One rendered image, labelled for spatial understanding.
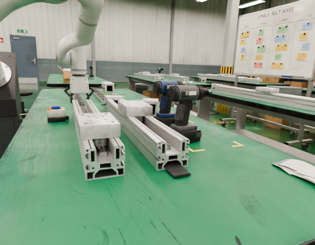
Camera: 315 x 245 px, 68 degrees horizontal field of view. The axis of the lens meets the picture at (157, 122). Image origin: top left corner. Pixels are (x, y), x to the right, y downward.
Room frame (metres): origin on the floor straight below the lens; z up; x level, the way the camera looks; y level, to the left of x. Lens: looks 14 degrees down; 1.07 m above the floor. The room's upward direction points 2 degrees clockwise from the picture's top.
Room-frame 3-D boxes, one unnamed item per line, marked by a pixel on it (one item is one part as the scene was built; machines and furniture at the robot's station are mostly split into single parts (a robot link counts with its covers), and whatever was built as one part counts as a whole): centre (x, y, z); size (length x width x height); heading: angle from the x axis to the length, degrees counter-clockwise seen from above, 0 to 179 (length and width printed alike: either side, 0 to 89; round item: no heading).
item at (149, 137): (0.99, 0.10, 0.82); 0.80 x 0.10 x 0.09; 22
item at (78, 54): (1.33, 0.46, 1.09); 0.09 x 0.08 x 0.13; 125
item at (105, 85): (2.31, 0.51, 0.83); 0.11 x 0.10 x 0.10; 116
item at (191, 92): (0.89, -0.13, 0.89); 0.20 x 0.08 x 0.22; 121
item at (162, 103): (1.11, -0.07, 0.89); 0.20 x 0.08 x 0.22; 121
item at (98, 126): (0.69, 0.18, 0.87); 0.16 x 0.11 x 0.07; 22
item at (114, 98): (1.40, 0.28, 0.83); 0.12 x 0.09 x 0.10; 112
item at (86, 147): (0.92, 0.28, 0.82); 0.80 x 0.10 x 0.09; 22
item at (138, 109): (0.99, 0.10, 0.87); 0.16 x 0.11 x 0.07; 22
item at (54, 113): (1.13, 0.50, 0.81); 0.10 x 0.08 x 0.06; 112
